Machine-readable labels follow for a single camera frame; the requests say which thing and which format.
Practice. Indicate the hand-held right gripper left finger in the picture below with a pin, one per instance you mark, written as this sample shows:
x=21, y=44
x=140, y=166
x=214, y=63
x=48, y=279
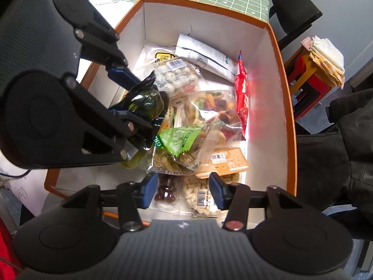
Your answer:
x=151, y=191

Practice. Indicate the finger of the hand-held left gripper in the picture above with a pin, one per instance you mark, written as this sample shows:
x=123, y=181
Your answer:
x=123, y=75
x=125, y=122

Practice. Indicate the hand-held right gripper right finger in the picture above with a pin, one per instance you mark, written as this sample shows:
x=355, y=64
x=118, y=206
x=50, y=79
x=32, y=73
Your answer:
x=217, y=191

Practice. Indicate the chocolate ball bottle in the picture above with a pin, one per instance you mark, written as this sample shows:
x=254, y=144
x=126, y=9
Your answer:
x=166, y=194

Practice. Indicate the puffed rice cracker pack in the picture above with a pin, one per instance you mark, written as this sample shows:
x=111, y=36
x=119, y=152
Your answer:
x=198, y=192

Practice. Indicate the dark green snack bag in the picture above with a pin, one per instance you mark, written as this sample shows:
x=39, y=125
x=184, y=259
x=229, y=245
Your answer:
x=145, y=102

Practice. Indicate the potato chip bag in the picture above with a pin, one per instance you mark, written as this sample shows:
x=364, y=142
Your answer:
x=224, y=160

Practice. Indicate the clear pack of white balls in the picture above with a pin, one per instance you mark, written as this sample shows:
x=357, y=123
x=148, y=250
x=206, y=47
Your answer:
x=177, y=77

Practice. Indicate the green label nut bag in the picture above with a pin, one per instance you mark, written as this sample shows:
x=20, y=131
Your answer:
x=177, y=140

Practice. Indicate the white grey snack packet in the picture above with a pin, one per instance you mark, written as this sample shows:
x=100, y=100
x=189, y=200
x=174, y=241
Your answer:
x=201, y=54

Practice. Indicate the clear mixed snack bag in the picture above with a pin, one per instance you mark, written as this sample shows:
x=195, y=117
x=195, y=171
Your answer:
x=209, y=108

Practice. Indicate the red snack packet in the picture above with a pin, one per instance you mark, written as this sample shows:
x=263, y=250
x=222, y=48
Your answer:
x=242, y=99

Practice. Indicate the orange cardboard box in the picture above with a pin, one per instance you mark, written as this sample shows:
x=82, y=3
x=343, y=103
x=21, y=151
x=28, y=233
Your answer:
x=262, y=64

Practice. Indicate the dark jacket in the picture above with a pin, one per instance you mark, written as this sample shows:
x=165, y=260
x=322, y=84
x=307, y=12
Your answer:
x=335, y=151

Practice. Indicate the red cloth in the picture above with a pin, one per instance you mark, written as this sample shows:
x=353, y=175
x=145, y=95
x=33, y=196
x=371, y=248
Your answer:
x=7, y=245

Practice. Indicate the red yellow stool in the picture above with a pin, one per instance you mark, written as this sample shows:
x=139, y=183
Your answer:
x=306, y=73

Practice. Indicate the folded white cloths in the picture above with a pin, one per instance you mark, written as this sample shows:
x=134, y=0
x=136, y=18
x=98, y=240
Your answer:
x=326, y=55

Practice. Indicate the black chair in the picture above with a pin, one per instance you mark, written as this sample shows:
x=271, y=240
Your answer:
x=291, y=0

